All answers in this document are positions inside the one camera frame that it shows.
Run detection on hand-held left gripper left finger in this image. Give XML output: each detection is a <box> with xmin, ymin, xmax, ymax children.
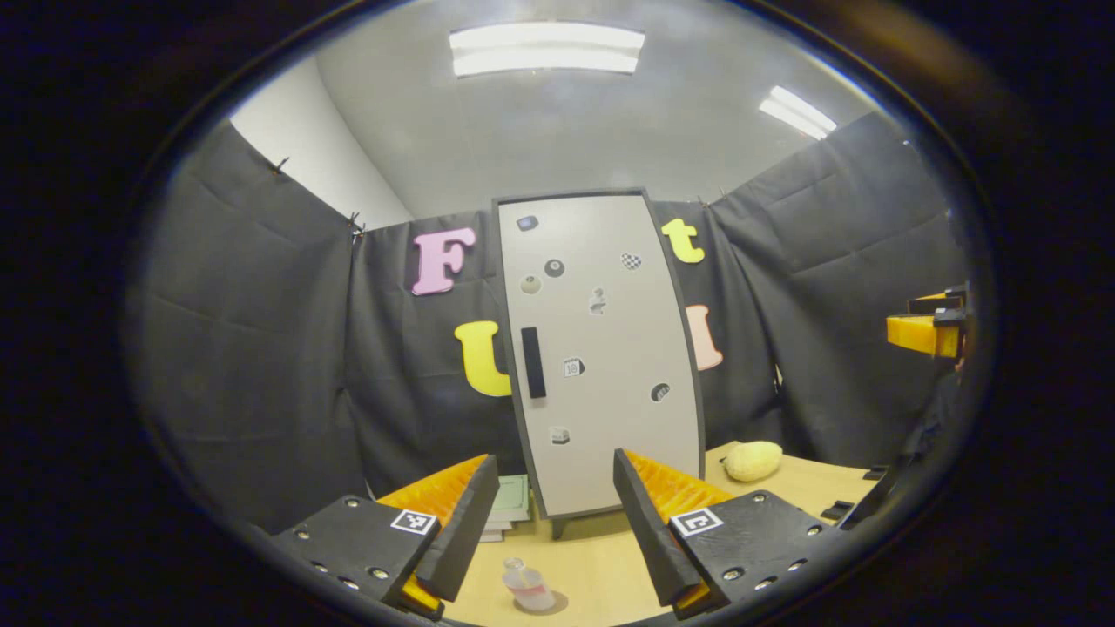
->
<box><xmin>272</xmin><ymin>453</ymin><xmax>500</xmax><ymax>621</ymax></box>

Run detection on grey cabinet door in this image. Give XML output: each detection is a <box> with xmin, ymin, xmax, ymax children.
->
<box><xmin>498</xmin><ymin>193</ymin><xmax>700</xmax><ymax>516</ymax></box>

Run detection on brown round coaster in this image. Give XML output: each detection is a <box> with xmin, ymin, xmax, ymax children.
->
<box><xmin>514</xmin><ymin>590</ymin><xmax>570</xmax><ymax>617</ymax></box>

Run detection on black backdrop cloth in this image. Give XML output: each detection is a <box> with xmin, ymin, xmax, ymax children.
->
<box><xmin>131</xmin><ymin>113</ymin><xmax>968</xmax><ymax>532</ymax></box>

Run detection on large rectangular ceiling light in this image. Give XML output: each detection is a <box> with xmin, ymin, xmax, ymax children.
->
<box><xmin>449</xmin><ymin>22</ymin><xmax>645</xmax><ymax>78</ymax></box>

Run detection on black door handle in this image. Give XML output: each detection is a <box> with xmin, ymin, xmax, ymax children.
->
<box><xmin>521</xmin><ymin>327</ymin><xmax>547</xmax><ymax>400</ymax></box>

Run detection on yellow sponge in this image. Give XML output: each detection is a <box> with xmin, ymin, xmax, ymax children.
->
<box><xmin>723</xmin><ymin>441</ymin><xmax>783</xmax><ymax>483</ymax></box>

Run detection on small clear bottle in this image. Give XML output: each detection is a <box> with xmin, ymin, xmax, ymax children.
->
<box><xmin>503</xmin><ymin>557</ymin><xmax>557</xmax><ymax>612</ymax></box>

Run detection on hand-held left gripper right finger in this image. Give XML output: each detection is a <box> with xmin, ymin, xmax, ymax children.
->
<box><xmin>612</xmin><ymin>447</ymin><xmax>853</xmax><ymax>621</ymax></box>

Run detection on narrow ceiling light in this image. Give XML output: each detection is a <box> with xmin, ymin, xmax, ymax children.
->
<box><xmin>758</xmin><ymin>85</ymin><xmax>837</xmax><ymax>140</ymax></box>

